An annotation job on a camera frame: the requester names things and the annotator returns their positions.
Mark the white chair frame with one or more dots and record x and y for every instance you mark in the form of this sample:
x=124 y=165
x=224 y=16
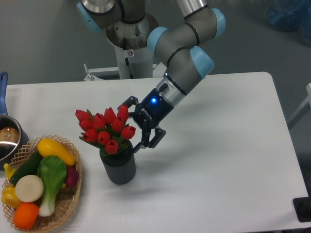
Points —
x=301 y=110

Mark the black device at table edge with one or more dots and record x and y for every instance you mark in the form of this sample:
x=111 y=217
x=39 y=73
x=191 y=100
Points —
x=303 y=208

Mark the green bok choy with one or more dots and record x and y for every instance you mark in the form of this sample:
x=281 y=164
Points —
x=52 y=171

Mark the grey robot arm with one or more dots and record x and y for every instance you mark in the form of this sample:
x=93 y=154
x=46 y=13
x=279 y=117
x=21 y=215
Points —
x=178 y=50

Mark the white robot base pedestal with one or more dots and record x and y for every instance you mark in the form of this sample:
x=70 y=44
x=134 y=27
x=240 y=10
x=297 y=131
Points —
x=134 y=59

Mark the white metal mounting frame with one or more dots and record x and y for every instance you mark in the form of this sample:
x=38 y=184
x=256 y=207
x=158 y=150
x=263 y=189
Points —
x=112 y=73

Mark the dark grey ribbed vase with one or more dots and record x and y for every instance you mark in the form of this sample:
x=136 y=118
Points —
x=120 y=168

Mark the yellow bell pepper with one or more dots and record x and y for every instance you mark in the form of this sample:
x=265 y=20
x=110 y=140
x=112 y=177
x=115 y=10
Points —
x=9 y=197

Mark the yellow banana tip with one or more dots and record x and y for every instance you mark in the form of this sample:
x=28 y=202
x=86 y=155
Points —
x=8 y=170

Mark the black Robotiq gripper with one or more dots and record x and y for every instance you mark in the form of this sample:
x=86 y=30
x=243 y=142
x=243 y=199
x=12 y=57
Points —
x=151 y=110

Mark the green cucumber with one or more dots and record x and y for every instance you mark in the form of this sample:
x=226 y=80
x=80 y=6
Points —
x=27 y=168

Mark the red tulip bouquet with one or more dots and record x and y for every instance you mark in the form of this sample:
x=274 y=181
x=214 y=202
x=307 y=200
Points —
x=109 y=131

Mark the yellow squash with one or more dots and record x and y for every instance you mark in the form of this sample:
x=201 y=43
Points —
x=48 y=147

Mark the orange fruit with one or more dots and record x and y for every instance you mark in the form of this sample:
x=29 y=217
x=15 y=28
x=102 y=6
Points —
x=25 y=215

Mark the round cream white vegetable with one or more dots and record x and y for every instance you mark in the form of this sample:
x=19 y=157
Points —
x=29 y=188

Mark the dark red radish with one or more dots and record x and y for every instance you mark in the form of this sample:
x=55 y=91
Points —
x=72 y=177

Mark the blue plastic bag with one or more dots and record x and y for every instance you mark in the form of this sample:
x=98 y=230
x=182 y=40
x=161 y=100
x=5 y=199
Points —
x=290 y=15

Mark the blue handled saucepan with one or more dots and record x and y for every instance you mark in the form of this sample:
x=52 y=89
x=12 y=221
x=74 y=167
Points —
x=12 y=136

